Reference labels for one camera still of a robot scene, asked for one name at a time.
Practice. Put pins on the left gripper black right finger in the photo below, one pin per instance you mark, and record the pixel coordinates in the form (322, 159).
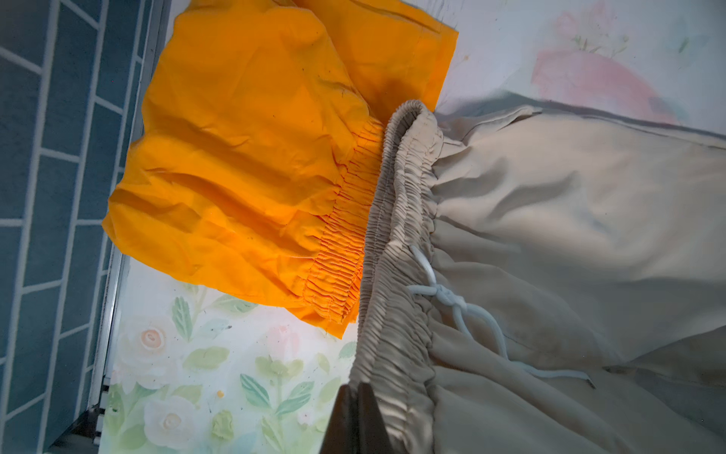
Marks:
(373, 437)

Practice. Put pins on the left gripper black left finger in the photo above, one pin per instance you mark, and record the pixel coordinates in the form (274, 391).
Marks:
(341, 435)

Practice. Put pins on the beige shorts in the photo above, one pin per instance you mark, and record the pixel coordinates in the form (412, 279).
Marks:
(538, 281)

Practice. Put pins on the orange shorts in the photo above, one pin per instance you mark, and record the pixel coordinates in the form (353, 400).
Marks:
(262, 146)

